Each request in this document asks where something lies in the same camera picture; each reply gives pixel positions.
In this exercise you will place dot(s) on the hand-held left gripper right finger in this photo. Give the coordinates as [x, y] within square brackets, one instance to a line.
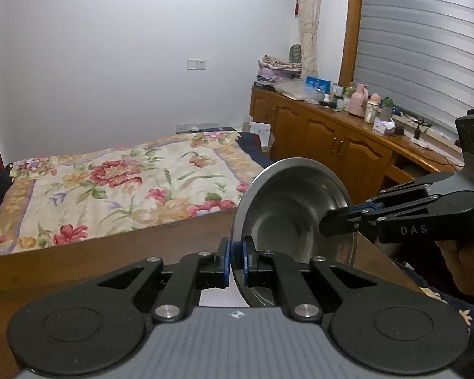
[245, 264]

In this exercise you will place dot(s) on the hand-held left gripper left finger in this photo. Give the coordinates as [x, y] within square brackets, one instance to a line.
[223, 264]

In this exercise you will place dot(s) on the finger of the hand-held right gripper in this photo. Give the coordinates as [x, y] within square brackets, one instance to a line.
[418, 187]
[339, 223]

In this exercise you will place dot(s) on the large steel bowl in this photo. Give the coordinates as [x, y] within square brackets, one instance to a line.
[292, 197]

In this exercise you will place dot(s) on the person's right hand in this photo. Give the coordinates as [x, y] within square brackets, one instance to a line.
[466, 264]

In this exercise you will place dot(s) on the white power strip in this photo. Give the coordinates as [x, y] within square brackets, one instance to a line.
[420, 142]

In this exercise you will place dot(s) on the white tissue box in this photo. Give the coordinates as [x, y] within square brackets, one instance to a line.
[383, 127]

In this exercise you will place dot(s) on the white bottle pink cap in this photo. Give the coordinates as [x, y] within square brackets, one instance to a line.
[372, 110]

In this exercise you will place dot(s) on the wooden cabinet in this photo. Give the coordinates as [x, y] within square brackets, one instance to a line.
[320, 134]

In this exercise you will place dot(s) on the dark floral cloth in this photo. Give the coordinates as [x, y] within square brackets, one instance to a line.
[466, 316]

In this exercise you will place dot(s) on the pink thermos jug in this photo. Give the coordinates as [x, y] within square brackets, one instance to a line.
[359, 102]

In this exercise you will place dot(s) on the dark navy bedsheet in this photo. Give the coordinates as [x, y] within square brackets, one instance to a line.
[254, 148]

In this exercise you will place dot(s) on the white cardboard box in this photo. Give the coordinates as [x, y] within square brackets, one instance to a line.
[260, 134]

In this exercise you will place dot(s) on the cluster of small bottles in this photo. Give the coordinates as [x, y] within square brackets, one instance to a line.
[335, 98]

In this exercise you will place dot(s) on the floral blanket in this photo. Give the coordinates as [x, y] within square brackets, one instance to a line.
[114, 181]

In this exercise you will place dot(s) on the blue box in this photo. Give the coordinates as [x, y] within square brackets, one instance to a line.
[318, 86]

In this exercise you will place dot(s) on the clear plastic bag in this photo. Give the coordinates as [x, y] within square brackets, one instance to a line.
[294, 91]

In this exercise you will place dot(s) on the grey window blind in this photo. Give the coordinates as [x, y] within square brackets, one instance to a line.
[426, 39]

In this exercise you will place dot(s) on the pile of folded fabrics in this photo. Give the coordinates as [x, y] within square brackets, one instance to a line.
[278, 67]

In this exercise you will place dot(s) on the green ribbed jar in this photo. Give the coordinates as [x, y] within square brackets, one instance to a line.
[296, 53]

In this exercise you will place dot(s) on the cream curtain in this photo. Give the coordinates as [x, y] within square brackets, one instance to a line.
[310, 23]

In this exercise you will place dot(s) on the red hanging ornament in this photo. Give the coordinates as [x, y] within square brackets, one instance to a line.
[297, 7]

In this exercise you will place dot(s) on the wooden window frame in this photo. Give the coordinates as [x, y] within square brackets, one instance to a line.
[349, 27]

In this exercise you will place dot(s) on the white wall switch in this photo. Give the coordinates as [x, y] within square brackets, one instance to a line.
[196, 64]

